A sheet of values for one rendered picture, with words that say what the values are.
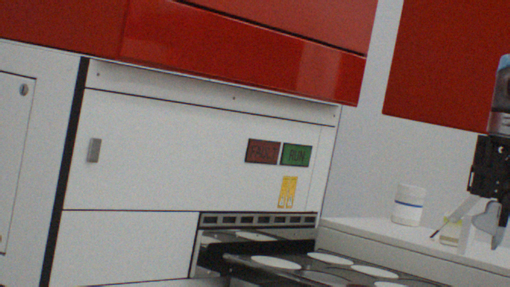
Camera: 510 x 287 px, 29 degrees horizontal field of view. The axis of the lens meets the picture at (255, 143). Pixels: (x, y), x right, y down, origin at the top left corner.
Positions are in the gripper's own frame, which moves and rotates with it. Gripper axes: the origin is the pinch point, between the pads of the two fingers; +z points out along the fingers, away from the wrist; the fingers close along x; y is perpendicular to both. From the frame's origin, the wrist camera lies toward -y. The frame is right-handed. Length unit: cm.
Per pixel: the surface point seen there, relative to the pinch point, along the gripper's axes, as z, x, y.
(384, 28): -74, -367, 25
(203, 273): 16, 2, 54
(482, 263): 6.0, -16.3, -0.2
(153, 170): -3, 19, 63
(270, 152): -8.9, -12.2, 46.3
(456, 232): 1.9, -30.8, 4.4
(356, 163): 3, -367, 27
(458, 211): -3.4, -21.5, 5.8
